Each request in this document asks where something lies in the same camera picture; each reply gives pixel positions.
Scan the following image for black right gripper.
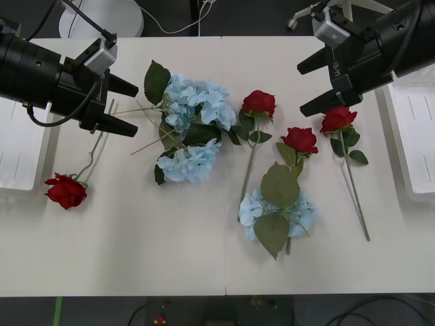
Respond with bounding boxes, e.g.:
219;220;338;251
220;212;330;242
296;36;396;117

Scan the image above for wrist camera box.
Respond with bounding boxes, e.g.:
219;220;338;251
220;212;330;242
81;37;119;75
313;6;351;49

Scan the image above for pale blue flower, large leaf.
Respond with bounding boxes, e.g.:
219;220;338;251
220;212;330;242
111;60;205;135

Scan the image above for shallow white box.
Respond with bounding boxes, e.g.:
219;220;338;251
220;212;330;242
382;75;435;204
0;96;58;202

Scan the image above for red rose with bare stem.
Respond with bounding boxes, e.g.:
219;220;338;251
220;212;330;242
43;98;117;211

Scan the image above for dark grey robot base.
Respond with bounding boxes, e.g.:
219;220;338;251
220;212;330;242
127;295;295;326

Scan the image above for white cable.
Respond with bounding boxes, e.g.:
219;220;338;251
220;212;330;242
135;0;224;35

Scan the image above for red rose with leaves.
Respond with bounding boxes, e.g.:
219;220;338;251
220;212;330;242
234;90;278;222
320;105;371;242
275;127;319;255

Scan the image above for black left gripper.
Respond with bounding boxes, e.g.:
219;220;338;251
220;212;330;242
50;65;139;139

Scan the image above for white round stand base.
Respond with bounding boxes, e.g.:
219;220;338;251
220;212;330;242
58;0;144;39

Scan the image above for black left wrist camera cable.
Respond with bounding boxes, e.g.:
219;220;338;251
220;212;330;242
25;0;118;48

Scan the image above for black floor cable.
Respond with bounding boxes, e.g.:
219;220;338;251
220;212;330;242
326;294;435;326

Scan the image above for pale blue flower, two broad leaves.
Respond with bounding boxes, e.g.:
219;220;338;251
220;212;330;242
237;162;319;261

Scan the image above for white swivel chair base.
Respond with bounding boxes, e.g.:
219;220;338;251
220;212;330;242
287;0;375;32

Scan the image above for black stand pole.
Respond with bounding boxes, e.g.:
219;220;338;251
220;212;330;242
189;0;200;37

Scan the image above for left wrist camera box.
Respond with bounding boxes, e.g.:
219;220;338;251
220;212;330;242
81;37;119;75

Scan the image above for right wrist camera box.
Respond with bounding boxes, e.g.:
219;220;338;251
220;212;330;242
313;6;351;49

